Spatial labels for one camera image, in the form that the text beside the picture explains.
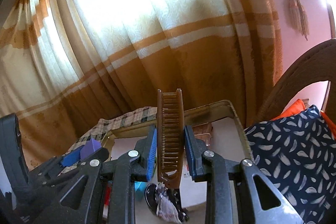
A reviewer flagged plaid blanket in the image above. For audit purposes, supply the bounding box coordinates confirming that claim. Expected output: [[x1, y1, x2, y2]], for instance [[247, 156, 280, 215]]
[[65, 106, 158, 157]]

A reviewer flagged brown plastic folding comb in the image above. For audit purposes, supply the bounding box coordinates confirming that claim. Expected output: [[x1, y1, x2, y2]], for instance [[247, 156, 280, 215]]
[[156, 88, 184, 189]]

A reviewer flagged navy feather print cloth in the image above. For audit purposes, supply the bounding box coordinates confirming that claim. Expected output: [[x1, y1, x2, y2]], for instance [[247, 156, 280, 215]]
[[245, 105, 336, 224]]

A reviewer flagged teal small item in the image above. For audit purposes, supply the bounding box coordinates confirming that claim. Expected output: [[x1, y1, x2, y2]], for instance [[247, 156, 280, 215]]
[[135, 181, 147, 195]]

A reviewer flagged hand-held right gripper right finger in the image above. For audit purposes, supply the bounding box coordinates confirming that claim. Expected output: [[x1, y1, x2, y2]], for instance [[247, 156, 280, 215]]
[[184, 125, 305, 224]]

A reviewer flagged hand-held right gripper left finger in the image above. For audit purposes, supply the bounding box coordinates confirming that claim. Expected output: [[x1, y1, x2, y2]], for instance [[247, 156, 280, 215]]
[[56, 125, 158, 224]]

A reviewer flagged dark round item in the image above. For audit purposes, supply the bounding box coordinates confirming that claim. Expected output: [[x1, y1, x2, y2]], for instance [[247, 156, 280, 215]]
[[144, 183, 159, 215]]

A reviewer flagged black crumpled wrapper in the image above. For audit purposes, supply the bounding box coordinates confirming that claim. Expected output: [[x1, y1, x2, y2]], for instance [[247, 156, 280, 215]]
[[156, 184, 189, 224]]

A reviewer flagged brown small box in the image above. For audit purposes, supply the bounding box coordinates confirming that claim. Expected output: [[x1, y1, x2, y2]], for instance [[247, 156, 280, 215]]
[[194, 123, 214, 146]]

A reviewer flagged gold cardboard box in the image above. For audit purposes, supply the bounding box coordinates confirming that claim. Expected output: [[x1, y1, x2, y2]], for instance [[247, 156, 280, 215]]
[[100, 100, 253, 215]]

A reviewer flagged orange cloth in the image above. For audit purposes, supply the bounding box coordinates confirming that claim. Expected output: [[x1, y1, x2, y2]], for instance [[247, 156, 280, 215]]
[[270, 98, 336, 139]]

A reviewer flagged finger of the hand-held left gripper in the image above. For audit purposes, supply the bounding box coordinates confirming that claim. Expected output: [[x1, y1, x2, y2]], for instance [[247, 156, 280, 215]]
[[79, 138, 110, 165], [59, 149, 82, 168]]

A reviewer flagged white box with red seal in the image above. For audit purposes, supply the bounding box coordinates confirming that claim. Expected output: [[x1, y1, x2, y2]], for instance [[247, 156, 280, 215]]
[[181, 156, 208, 211]]

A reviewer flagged cream and orange curtain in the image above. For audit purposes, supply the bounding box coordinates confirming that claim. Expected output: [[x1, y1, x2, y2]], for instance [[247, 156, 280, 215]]
[[0, 0, 285, 170]]

